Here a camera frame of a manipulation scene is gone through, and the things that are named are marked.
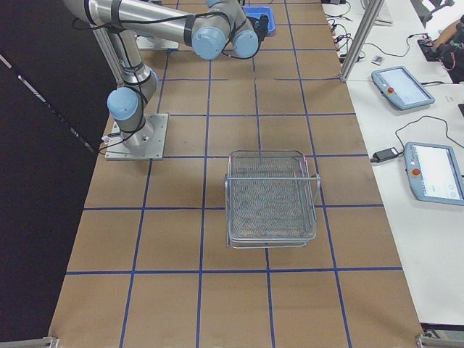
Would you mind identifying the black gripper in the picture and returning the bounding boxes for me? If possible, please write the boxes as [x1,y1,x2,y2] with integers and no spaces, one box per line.
[253,14,269,43]

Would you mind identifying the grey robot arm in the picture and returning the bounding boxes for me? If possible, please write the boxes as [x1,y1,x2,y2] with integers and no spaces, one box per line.
[64,0,270,160]

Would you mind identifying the blue plastic tray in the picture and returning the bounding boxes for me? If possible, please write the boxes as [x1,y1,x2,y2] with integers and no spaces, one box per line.
[242,6,276,36]

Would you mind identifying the upper teach pendant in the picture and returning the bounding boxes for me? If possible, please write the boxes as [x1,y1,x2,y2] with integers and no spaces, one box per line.
[371,66,435,110]

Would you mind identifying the teach pendant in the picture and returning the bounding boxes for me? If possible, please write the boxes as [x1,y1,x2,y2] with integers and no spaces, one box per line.
[371,66,435,110]
[404,142,463,206]

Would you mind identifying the black power adapter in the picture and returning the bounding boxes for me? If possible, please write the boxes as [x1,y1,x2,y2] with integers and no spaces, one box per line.
[370,147,401,163]

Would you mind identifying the lower teach pendant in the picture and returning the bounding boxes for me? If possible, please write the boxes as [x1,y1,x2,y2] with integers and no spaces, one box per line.
[404,142,463,206]

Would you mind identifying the aluminium frame post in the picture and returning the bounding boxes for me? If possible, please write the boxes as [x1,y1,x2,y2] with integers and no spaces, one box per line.
[339,0,384,83]

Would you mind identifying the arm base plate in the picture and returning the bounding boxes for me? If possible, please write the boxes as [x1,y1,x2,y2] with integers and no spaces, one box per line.
[103,114,169,160]

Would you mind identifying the wire mesh shelf rack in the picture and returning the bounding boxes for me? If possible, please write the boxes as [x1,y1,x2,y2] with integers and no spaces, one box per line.
[225,150,321,249]

